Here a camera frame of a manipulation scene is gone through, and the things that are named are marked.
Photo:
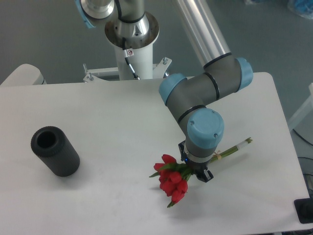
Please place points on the black ribbed cylindrical vase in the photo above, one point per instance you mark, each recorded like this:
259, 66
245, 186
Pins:
53, 148

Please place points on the white metal base frame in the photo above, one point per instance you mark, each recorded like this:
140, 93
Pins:
112, 74

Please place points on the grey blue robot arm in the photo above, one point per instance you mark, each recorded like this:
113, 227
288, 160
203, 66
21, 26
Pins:
187, 98

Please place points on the blue plastic bag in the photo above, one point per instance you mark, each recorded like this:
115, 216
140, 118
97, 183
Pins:
302, 8

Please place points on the white chair left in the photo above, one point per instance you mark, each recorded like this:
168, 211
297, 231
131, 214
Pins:
24, 75

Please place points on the black device table edge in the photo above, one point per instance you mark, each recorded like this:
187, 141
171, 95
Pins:
304, 210

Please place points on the red tulip bouquet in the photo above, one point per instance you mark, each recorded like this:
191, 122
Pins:
173, 177

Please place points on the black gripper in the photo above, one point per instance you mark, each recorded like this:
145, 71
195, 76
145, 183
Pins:
197, 164

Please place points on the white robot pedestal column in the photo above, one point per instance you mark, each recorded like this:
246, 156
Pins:
133, 46

